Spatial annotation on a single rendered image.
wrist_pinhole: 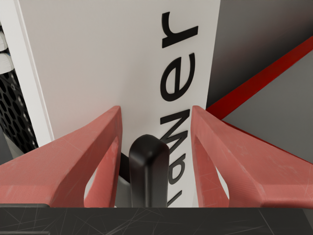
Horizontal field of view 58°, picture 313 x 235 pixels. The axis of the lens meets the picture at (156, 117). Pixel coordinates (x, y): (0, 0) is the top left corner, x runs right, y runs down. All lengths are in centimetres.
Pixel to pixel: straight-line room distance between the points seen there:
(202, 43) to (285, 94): 32
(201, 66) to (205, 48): 1
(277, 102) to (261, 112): 4
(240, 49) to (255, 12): 6
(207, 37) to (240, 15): 29
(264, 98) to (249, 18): 13
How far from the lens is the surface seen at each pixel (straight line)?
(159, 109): 15
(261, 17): 53
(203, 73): 18
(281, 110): 43
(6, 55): 21
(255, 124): 38
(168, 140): 17
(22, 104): 24
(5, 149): 25
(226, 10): 42
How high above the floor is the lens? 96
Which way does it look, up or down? 37 degrees down
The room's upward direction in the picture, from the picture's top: 121 degrees counter-clockwise
